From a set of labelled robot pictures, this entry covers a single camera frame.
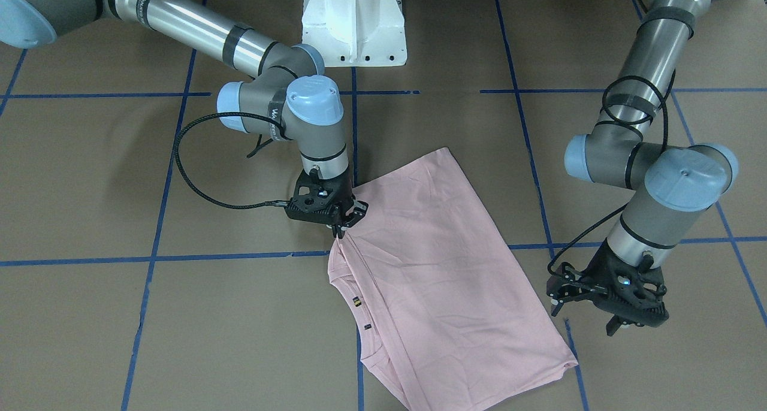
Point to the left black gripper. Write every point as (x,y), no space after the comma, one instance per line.
(601,277)

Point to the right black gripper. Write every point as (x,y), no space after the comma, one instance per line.
(341,193)

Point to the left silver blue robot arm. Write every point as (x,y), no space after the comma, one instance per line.
(672,185)

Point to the pink Snoopy t-shirt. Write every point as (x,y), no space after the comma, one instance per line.
(448,320)

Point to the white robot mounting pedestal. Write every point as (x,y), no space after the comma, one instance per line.
(356,33)

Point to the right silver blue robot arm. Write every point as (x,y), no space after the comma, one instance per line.
(286,97)

